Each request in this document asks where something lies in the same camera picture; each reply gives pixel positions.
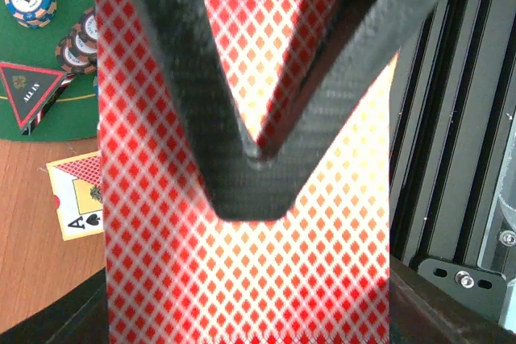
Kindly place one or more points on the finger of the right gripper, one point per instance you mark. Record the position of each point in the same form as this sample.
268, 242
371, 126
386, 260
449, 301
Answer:
243, 182
361, 38

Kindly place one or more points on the yellow playing card box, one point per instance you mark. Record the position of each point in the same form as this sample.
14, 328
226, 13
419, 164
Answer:
77, 188

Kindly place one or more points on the round green poker mat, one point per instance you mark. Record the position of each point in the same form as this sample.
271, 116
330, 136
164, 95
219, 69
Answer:
75, 113

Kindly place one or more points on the red-backed playing card deck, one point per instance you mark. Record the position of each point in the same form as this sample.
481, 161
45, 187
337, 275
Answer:
175, 272

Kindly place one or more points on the black triangular all-in marker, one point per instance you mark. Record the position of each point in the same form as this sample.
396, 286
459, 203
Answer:
31, 91

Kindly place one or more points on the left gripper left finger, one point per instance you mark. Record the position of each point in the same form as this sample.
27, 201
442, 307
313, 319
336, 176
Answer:
80, 316

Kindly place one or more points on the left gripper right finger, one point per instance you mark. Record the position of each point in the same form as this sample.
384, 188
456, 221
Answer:
421, 313

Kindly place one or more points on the black aluminium frame rail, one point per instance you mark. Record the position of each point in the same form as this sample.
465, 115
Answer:
452, 154

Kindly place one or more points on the spread black red chips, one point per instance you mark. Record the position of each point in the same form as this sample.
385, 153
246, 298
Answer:
77, 52

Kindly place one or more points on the light blue chip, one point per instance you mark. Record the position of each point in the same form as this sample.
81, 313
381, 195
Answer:
32, 14

